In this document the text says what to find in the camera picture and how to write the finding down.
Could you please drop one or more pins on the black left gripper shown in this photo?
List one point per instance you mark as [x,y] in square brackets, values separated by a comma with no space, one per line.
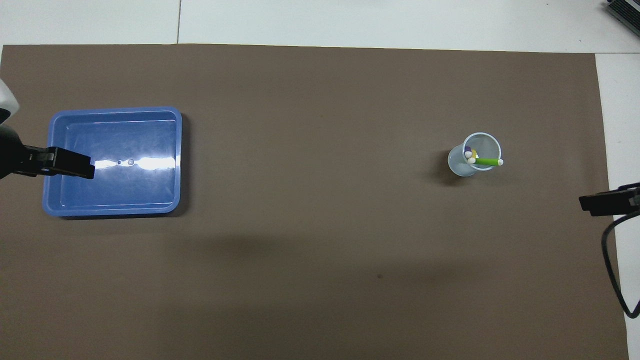
[15,155]

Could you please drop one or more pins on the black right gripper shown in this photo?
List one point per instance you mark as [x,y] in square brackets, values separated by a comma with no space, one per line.
[631,199]

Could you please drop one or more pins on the green pen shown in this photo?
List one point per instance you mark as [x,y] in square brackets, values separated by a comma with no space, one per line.
[489,161]

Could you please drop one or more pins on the purple pen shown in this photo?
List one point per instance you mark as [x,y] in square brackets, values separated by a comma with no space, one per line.
[468,150]

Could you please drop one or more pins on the blue plastic tray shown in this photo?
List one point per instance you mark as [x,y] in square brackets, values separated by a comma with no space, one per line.
[125,190]

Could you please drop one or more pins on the clear plastic cup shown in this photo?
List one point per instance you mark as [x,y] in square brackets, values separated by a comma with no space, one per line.
[457,165]

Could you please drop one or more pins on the grey ribbed device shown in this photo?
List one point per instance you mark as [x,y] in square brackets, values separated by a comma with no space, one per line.
[627,11]

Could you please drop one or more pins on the brown table mat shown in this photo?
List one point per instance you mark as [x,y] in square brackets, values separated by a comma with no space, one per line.
[310,200]

